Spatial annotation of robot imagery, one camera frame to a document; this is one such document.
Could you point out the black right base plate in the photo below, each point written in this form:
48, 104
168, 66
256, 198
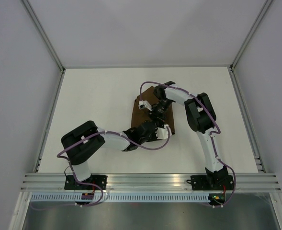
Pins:
202, 183

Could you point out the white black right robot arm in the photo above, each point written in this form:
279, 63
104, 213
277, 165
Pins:
201, 119

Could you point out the aluminium frame post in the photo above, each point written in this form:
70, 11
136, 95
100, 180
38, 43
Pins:
37, 24
255, 26

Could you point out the aluminium frame rail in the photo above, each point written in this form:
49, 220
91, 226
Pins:
157, 182

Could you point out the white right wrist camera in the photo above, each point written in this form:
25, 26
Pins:
144, 104

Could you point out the white slotted cable duct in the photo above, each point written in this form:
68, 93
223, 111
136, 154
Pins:
121, 197

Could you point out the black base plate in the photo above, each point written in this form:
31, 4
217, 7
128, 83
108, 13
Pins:
93, 183
202, 183

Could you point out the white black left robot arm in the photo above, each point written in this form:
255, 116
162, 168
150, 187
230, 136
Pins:
82, 142

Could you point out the right aluminium frame post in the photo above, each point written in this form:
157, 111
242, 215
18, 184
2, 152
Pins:
255, 26

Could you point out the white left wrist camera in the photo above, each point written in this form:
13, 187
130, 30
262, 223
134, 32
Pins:
163, 132

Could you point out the left aluminium frame post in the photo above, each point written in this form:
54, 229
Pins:
37, 24

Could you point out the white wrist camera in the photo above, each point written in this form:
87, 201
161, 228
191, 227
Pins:
144, 104
163, 132

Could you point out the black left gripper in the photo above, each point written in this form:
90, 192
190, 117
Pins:
154, 137

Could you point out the brown cloth napkin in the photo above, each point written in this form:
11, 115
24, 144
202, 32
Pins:
141, 115

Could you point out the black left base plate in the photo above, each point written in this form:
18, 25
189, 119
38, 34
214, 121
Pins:
93, 183

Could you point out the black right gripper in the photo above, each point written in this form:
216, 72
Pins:
156, 117

